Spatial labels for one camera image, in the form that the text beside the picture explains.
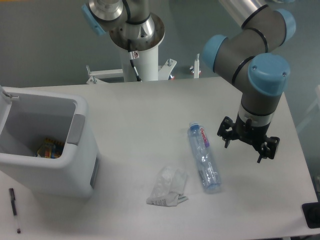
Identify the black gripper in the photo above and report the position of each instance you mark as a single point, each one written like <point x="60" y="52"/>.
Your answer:
<point x="255" y="136"/>

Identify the clear plastic water bottle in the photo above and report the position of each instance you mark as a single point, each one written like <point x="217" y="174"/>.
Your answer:
<point x="205" y="163"/>

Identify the white plastic wrapper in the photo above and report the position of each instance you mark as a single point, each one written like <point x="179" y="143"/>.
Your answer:
<point x="168" y="189"/>

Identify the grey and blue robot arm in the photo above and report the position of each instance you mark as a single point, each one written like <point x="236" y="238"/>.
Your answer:
<point x="246" y="61"/>

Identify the white trash can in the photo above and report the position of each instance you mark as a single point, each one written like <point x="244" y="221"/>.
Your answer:
<point x="27" y="118"/>

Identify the black device at table edge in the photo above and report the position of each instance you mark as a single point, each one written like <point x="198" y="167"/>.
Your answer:
<point x="311" y="213"/>

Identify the colourful snack wrapper in bin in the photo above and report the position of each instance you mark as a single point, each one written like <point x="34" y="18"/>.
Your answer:
<point x="50" y="149"/>

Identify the black pen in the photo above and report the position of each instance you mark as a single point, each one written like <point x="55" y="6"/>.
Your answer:
<point x="14" y="209"/>

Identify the white pedestal foot bracket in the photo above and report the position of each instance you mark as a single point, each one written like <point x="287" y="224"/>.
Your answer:
<point x="195" y="68"/>

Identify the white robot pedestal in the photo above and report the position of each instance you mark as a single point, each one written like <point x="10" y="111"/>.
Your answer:
<point x="138" y="47"/>

